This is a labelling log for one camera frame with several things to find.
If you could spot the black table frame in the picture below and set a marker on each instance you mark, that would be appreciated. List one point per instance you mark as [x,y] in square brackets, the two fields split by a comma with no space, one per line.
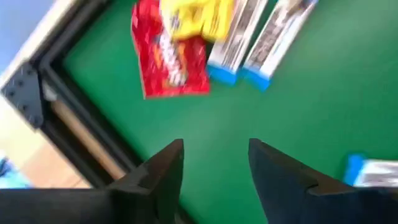
[96,124]

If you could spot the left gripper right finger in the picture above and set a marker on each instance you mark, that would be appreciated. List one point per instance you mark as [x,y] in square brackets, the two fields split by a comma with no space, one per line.
[286,193]

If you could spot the white blue candy bar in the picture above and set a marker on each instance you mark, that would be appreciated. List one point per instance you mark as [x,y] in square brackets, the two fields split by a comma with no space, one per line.
[236,43]
[273,46]
[376,172]

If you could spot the green table mat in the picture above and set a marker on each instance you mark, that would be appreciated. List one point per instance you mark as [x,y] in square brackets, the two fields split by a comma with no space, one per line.
[217,118]

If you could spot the yellow Sour Patch pack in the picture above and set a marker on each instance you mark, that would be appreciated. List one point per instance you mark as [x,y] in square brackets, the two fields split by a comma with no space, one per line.
[192,21]

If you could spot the red Skittles candy pack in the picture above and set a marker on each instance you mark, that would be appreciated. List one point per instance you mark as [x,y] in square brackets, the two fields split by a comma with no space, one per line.
[161,71]

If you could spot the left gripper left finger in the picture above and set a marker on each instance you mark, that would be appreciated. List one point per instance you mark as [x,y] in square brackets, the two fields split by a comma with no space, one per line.
[149,193]

